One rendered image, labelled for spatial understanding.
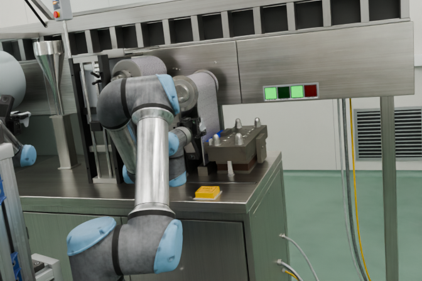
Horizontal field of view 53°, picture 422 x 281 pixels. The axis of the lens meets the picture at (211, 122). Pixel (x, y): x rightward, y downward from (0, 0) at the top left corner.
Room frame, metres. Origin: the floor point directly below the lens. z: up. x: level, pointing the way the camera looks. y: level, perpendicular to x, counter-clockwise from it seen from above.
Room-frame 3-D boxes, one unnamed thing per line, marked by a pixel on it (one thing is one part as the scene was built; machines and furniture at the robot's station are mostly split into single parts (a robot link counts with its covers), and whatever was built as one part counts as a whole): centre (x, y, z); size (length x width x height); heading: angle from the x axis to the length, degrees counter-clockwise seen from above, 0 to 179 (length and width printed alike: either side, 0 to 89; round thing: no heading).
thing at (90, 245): (0.93, 0.30, 0.98); 0.13 x 0.12 x 0.14; 87
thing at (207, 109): (1.82, 0.01, 1.11); 0.23 x 0.01 x 0.18; 159
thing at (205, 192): (1.45, 0.04, 0.91); 0.07 x 0.07 x 0.02; 69
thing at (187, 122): (1.60, 0.09, 1.12); 0.12 x 0.08 x 0.09; 159
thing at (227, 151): (1.81, -0.12, 1.00); 0.40 x 0.16 x 0.06; 159
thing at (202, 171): (1.82, 0.01, 0.92); 0.28 x 0.04 x 0.04; 159
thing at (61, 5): (1.95, 0.61, 1.66); 0.07 x 0.07 x 0.10; 48
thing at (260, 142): (1.79, -0.21, 0.96); 0.10 x 0.03 x 0.11; 159
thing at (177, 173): (1.45, 0.16, 1.01); 0.11 x 0.08 x 0.11; 87
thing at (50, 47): (2.08, 0.74, 1.50); 0.14 x 0.14 x 0.06
